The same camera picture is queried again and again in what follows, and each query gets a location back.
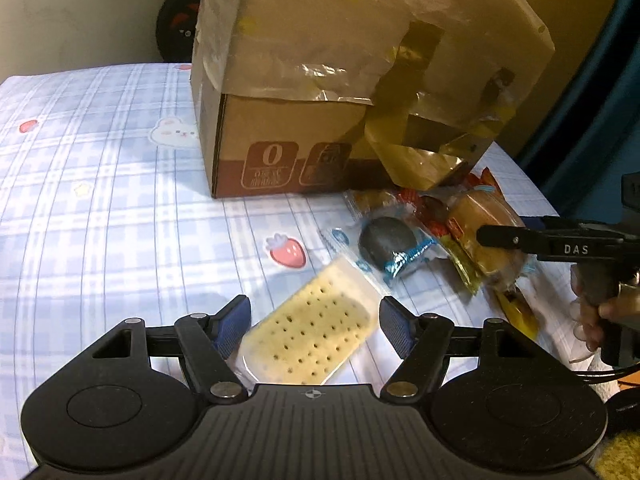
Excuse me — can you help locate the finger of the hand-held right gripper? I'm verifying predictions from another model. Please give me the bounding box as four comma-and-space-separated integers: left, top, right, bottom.
476, 223, 551, 262

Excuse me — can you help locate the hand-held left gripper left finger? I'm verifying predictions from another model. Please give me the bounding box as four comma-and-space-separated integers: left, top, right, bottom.
90, 294, 252, 404

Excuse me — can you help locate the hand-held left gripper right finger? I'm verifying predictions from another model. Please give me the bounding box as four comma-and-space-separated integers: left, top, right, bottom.
377, 296, 532, 403

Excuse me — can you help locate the clear bun packet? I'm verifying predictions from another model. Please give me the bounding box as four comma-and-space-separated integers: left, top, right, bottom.
446, 184, 540, 293

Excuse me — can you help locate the clear cracker packet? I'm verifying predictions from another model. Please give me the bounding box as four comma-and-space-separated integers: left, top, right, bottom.
235, 254, 394, 387

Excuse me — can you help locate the brown cardboard box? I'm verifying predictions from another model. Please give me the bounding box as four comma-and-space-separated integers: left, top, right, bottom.
190, 0, 557, 200

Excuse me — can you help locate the person's right hand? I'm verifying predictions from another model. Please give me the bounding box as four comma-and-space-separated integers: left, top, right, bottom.
570, 264, 640, 357

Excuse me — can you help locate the yellow green snack packet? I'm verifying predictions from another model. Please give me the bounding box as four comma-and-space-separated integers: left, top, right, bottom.
439, 236, 485, 295

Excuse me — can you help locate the orange red snack packet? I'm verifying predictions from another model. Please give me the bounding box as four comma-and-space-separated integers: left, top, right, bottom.
462, 169, 502, 197

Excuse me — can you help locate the dark round cake packet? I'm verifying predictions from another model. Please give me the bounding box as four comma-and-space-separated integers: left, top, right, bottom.
324, 214, 442, 287

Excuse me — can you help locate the clear packet with orange snack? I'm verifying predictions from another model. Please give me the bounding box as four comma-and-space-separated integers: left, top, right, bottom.
344, 188, 422, 222

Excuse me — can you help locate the yellow fuzzy cloth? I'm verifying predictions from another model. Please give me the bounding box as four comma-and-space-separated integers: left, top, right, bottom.
594, 429, 640, 480

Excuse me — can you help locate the wooden door panel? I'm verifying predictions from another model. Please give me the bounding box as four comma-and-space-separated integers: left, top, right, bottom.
495, 0, 627, 161

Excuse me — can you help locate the black cable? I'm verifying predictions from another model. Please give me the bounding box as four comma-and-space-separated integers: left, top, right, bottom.
569, 354, 640, 385

